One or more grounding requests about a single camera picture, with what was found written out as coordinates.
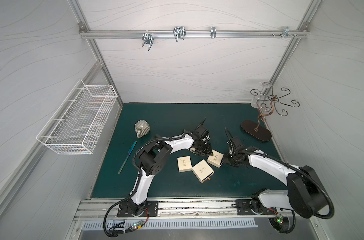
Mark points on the metal clamp bracket small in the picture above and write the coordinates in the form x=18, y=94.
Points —
x=213, y=32

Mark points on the white wire basket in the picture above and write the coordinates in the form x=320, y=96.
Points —
x=76, y=126

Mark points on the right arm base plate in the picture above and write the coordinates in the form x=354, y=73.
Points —
x=248, y=207

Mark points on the grey ribbed ceramic mug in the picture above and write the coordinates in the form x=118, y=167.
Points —
x=142, y=128

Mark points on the cream jewelry box front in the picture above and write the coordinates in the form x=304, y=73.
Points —
x=202, y=171

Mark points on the metal clamp bracket left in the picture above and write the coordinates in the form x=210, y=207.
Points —
x=147, y=39

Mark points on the metal clamp bracket right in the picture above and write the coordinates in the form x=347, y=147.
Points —
x=285, y=34

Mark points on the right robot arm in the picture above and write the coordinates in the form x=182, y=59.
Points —
x=305, y=195

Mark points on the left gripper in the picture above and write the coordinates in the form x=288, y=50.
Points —
x=202, y=147

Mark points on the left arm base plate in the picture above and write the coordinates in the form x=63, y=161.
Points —
x=129, y=209

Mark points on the metal jewelry tree stand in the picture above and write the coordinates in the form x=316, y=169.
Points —
x=265, y=101

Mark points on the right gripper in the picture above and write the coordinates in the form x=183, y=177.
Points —
x=231, y=157

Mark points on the metal clamp bracket middle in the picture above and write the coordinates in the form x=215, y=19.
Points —
x=179, y=33

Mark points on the aluminium crossbar rail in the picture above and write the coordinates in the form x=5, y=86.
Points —
x=190, y=34

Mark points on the cream jewelry box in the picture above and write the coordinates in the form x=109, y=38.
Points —
x=215, y=159
x=184, y=164
x=202, y=171

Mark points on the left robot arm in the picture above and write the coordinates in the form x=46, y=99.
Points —
x=150, y=159

